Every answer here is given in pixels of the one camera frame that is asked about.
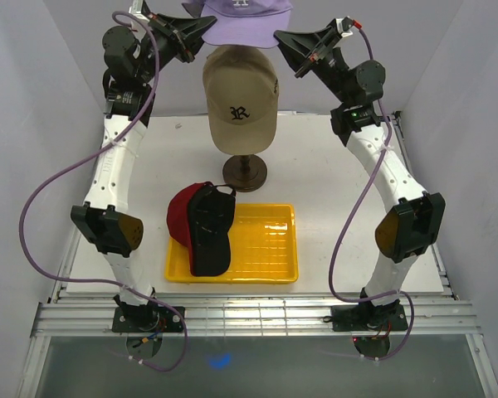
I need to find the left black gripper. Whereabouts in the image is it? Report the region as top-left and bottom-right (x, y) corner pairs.
(136, 13), (218, 85)

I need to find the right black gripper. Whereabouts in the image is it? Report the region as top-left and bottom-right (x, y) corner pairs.
(269, 27), (350, 107)

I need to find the purple LA cap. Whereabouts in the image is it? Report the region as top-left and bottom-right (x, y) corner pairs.
(182, 0), (293, 49)

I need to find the beige R cap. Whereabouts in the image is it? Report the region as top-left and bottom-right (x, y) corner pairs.
(203, 46), (280, 153)

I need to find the black cap red trim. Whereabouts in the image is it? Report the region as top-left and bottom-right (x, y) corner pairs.
(188, 182), (236, 277)

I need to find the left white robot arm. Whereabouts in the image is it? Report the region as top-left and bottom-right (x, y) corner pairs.
(71, 1), (217, 332)

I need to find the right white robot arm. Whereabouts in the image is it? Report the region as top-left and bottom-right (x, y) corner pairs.
(274, 17), (446, 332)

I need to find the dark wooden mannequin stand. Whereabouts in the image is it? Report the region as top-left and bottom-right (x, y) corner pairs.
(222, 154), (267, 192)

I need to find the yellow plastic tray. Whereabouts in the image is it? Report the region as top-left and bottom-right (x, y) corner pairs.
(164, 203), (299, 284)

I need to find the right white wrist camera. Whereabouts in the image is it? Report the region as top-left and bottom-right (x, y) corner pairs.
(330, 17), (355, 40)

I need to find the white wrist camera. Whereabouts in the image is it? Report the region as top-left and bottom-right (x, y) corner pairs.
(129, 0), (155, 32)
(330, 17), (355, 40)

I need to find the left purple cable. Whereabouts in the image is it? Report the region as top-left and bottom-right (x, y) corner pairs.
(18, 11), (190, 373)

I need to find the purple cable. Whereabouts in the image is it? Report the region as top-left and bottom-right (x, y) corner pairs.
(18, 11), (190, 373)
(319, 22), (417, 364)

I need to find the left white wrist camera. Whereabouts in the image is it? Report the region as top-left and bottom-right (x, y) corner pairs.
(129, 0), (155, 32)

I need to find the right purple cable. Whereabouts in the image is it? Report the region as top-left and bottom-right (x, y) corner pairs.
(319, 22), (417, 364)

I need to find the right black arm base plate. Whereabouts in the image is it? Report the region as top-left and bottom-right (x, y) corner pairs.
(323, 300), (408, 332)

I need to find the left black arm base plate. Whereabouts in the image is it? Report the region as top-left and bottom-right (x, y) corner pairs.
(111, 306), (186, 333)

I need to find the aluminium frame rail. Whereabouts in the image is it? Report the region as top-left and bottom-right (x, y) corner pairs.
(32, 111), (482, 337)

